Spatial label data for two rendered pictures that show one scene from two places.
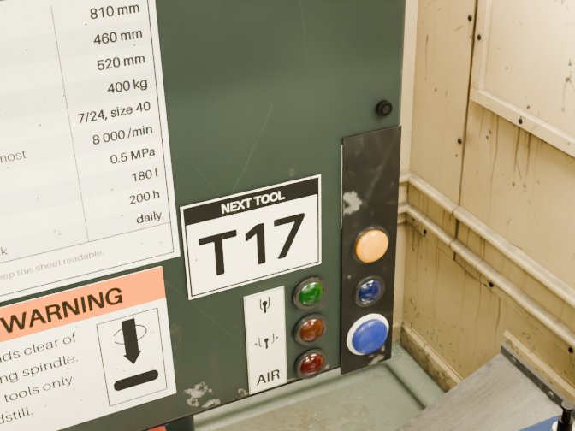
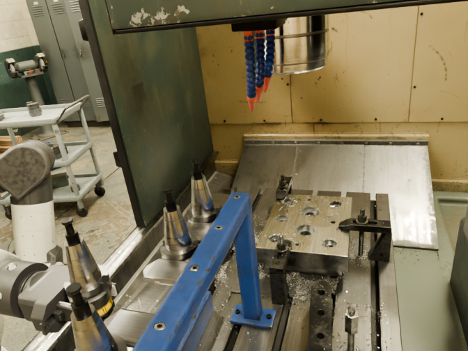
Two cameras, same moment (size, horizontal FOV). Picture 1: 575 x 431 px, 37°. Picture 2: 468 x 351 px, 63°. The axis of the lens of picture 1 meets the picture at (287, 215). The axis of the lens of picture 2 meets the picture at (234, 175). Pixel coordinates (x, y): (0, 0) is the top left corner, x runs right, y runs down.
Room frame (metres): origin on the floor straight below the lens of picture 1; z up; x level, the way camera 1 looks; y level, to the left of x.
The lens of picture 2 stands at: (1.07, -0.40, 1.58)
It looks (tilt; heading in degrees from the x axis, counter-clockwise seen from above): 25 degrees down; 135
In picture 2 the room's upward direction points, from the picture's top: 7 degrees counter-clockwise
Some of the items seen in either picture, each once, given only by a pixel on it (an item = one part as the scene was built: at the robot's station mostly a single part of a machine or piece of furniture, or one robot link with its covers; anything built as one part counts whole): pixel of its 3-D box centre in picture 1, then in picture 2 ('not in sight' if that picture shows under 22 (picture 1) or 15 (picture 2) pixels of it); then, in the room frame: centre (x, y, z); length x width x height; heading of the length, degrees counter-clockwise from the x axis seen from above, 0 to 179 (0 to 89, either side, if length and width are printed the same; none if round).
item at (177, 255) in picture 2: not in sight; (180, 249); (0.63, -0.10, 1.21); 0.06 x 0.06 x 0.03
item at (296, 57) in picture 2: not in sight; (290, 37); (0.59, 0.30, 1.49); 0.16 x 0.16 x 0.12
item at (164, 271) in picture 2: not in sight; (165, 271); (0.65, -0.15, 1.21); 0.07 x 0.05 x 0.01; 24
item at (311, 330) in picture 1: (311, 329); not in sight; (0.51, -0.02, 1.60); 0.02 x 0.01 x 0.02; 114
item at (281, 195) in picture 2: not in sight; (283, 194); (0.41, 0.48, 0.97); 0.13 x 0.03 x 0.15; 114
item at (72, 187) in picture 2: not in sight; (47, 159); (-2.25, 0.69, 0.48); 0.87 x 0.46 x 0.96; 36
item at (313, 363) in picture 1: (311, 364); not in sight; (0.51, -0.02, 1.57); 0.02 x 0.01 x 0.02; 114
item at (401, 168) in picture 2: not in sight; (322, 194); (0.32, 0.90, 0.75); 0.89 x 0.67 x 0.26; 24
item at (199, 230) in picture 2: not in sight; (193, 231); (0.61, -0.05, 1.21); 0.07 x 0.05 x 0.01; 24
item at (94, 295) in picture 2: not in sight; (88, 285); (0.59, -0.25, 1.22); 0.06 x 0.06 x 0.03
